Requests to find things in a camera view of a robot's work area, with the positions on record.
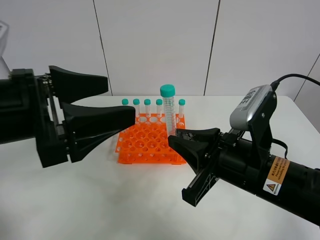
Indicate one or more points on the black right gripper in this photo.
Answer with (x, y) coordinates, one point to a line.
(213, 155)

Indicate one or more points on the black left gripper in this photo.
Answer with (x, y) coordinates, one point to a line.
(85, 127)

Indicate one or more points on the green-capped test tube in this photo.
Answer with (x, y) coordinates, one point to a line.
(167, 93)

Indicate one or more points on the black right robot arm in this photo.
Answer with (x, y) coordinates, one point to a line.
(292, 187)

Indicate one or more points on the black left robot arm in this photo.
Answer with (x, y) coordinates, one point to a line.
(44, 108)

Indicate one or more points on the rack tube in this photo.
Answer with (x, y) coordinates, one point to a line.
(125, 102)
(147, 104)
(181, 111)
(136, 104)
(159, 103)

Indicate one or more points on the rack tube far left rear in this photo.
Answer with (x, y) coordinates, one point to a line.
(125, 102)

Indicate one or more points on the orange test tube rack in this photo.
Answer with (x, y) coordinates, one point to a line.
(146, 142)

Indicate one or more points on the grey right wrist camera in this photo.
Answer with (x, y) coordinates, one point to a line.
(248, 106)

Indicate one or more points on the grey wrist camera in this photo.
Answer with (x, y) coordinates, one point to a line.
(248, 106)
(4, 32)

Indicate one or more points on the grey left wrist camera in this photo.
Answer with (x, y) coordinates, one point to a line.
(4, 32)

